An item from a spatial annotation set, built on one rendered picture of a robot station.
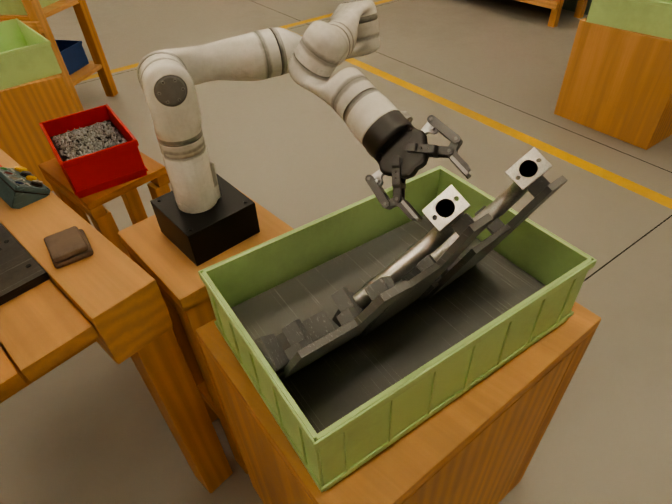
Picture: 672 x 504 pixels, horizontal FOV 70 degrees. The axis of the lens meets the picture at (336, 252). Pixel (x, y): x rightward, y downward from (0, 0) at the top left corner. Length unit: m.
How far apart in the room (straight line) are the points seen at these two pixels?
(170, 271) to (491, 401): 0.72
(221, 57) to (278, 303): 0.50
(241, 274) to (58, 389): 1.34
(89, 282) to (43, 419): 1.10
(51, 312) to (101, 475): 0.92
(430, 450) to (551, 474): 0.98
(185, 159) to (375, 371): 0.57
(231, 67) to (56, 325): 0.61
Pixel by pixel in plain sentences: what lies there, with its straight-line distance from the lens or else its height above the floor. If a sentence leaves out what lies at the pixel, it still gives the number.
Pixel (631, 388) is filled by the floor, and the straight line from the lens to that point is 2.11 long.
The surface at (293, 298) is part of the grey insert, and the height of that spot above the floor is 0.85.
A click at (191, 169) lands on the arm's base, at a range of 1.06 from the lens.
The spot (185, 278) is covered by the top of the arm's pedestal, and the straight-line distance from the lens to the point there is 1.10.
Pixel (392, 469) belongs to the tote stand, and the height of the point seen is 0.79.
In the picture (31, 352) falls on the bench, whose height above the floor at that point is 0.88.
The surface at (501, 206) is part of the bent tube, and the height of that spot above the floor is 1.05.
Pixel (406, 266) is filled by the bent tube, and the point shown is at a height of 1.01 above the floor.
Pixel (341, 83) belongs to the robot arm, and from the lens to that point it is 0.77.
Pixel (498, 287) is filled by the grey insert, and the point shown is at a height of 0.85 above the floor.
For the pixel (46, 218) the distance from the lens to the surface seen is 1.35.
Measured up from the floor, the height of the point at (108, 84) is 0.10.
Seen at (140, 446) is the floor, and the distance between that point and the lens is 1.91.
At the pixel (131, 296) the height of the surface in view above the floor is 0.90.
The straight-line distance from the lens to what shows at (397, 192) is 0.72.
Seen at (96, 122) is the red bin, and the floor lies 0.88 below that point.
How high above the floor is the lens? 1.58
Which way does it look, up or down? 42 degrees down
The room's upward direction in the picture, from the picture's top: 3 degrees counter-clockwise
